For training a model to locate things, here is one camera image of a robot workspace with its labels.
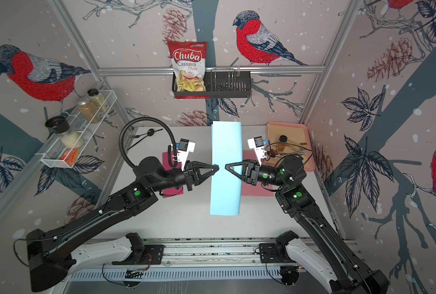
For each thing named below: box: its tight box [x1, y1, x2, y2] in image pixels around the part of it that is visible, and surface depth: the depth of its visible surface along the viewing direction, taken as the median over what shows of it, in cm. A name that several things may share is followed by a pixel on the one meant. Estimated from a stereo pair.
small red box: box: [60, 148, 79, 165], surface depth 68 cm
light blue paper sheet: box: [210, 121, 243, 216], surface depth 57 cm
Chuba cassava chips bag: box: [167, 40, 211, 100], surface depth 85 cm
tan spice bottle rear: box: [86, 88, 110, 113], surface depth 83 cm
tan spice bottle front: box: [77, 96, 102, 124], surface depth 78 cm
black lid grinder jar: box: [44, 115, 84, 150], surface depth 67 cm
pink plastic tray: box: [264, 121, 316, 173], surface depth 116 cm
